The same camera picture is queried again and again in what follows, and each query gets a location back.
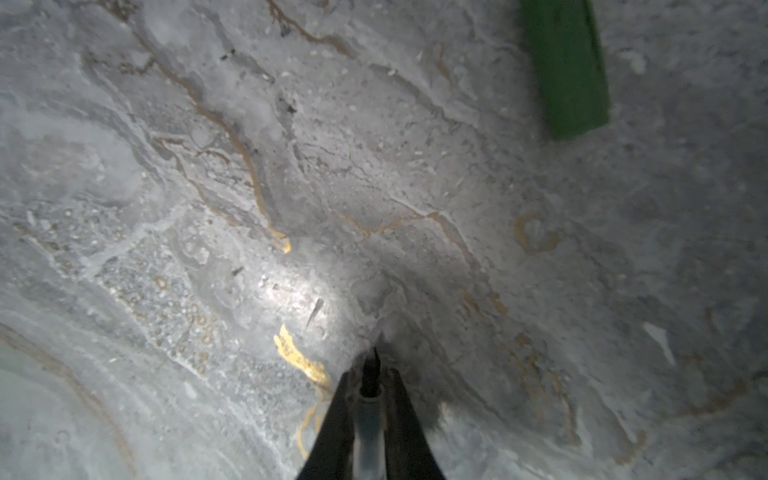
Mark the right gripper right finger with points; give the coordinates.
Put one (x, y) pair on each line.
(408, 454)

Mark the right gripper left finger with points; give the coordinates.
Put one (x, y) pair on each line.
(330, 456)

